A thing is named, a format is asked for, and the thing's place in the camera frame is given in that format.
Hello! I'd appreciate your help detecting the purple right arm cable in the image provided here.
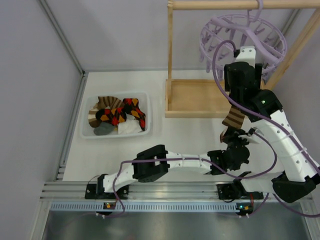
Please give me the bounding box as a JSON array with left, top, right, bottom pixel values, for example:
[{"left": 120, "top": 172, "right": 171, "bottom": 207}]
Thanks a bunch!
[{"left": 211, "top": 39, "right": 320, "bottom": 218}]

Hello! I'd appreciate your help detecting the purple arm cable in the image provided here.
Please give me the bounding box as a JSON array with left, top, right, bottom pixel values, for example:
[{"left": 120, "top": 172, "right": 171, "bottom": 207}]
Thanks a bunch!
[
  {"left": 211, "top": 39, "right": 320, "bottom": 218},
  {"left": 112, "top": 129, "right": 278, "bottom": 218}
]

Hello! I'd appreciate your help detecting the white plastic basket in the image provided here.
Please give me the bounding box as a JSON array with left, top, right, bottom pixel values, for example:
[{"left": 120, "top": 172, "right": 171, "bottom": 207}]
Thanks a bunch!
[{"left": 80, "top": 91, "right": 152, "bottom": 140}]

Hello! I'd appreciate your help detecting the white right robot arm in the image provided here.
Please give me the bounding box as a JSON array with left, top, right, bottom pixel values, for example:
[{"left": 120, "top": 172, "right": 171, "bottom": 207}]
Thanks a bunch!
[{"left": 224, "top": 61, "right": 320, "bottom": 203}]

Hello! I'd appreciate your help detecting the aluminium mounting rail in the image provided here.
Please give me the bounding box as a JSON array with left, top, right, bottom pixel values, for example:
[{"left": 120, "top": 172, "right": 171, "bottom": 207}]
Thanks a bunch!
[{"left": 39, "top": 181, "right": 313, "bottom": 213}]

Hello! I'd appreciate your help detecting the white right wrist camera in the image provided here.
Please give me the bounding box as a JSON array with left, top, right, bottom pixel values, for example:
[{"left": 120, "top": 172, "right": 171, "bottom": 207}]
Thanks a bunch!
[{"left": 234, "top": 45, "right": 256, "bottom": 68}]

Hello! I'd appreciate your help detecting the grey sock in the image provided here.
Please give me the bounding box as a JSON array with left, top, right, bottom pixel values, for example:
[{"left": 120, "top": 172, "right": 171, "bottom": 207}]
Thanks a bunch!
[{"left": 93, "top": 122, "right": 116, "bottom": 136}]

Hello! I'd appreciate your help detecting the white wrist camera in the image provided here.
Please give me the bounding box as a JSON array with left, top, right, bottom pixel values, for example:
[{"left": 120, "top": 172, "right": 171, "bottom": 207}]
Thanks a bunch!
[
  {"left": 238, "top": 127, "right": 262, "bottom": 144},
  {"left": 234, "top": 45, "right": 256, "bottom": 68}
]

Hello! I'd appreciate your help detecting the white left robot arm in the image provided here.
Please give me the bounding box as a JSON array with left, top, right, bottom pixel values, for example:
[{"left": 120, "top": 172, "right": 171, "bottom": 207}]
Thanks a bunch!
[{"left": 85, "top": 130, "right": 250, "bottom": 200}]

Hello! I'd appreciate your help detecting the argyle sock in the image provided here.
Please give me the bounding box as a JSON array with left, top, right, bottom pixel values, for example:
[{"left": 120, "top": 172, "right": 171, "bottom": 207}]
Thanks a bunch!
[
  {"left": 122, "top": 98, "right": 146, "bottom": 131},
  {"left": 95, "top": 107, "right": 127, "bottom": 126}
]

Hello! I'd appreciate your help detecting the wooden hanger rack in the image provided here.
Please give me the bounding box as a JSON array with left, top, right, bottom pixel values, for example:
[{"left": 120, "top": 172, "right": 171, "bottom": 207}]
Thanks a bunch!
[{"left": 165, "top": 0, "right": 320, "bottom": 118}]

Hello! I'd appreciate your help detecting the purple round clip hanger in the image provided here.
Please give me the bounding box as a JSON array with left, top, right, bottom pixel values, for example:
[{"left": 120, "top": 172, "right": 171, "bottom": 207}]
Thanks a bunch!
[{"left": 199, "top": 0, "right": 288, "bottom": 82}]

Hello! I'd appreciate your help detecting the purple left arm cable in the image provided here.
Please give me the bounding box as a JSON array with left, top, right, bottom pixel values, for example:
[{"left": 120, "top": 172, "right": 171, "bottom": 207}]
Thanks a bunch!
[{"left": 112, "top": 129, "right": 278, "bottom": 218}]

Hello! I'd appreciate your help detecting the brown striped sock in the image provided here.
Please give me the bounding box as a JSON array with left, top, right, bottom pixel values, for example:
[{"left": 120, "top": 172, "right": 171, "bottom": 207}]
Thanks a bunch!
[
  {"left": 88, "top": 96, "right": 124, "bottom": 128},
  {"left": 222, "top": 105, "right": 245, "bottom": 129}
]

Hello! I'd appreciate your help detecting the white sock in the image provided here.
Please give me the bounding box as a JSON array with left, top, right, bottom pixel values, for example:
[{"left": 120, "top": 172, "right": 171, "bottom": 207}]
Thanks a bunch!
[{"left": 117, "top": 120, "right": 142, "bottom": 135}]

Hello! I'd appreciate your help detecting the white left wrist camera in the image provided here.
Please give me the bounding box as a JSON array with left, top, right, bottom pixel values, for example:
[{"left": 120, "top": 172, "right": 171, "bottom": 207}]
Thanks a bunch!
[{"left": 238, "top": 127, "right": 262, "bottom": 144}]

